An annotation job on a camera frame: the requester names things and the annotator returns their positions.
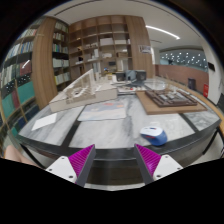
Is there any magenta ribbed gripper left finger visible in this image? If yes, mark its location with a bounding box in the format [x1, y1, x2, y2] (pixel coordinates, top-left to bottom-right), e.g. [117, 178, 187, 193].
[46, 144, 96, 187]

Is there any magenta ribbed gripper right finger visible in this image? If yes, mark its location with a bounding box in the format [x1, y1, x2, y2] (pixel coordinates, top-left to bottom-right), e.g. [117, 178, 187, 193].
[134, 144, 182, 184]

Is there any white and blue computer mouse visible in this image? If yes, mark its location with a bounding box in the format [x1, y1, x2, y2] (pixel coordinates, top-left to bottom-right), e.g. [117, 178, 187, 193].
[140, 126, 167, 146]

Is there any white paper sheet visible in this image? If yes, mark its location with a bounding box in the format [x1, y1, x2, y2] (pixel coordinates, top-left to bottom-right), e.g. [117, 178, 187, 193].
[32, 113, 57, 130]

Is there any brown wooden site model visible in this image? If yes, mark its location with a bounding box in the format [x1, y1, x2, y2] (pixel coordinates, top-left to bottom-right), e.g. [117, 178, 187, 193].
[136, 90, 207, 115]

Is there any white architectural building model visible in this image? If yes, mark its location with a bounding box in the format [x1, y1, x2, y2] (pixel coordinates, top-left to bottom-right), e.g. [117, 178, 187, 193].
[49, 69, 118, 112]

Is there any grey box on table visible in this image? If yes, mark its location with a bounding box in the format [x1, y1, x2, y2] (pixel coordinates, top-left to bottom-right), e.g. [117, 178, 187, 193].
[125, 70, 146, 81]

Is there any red fire extinguisher cabinet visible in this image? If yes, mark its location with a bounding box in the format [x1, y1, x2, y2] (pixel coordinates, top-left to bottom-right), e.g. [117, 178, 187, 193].
[203, 84, 209, 98]

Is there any left bookshelf with books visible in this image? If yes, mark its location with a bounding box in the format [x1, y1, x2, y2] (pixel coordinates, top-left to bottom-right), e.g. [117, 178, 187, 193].
[0, 17, 71, 136]

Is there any wooden open shelving unit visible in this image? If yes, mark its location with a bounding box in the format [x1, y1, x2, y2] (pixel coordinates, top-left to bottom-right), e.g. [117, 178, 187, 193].
[69, 15, 153, 80]

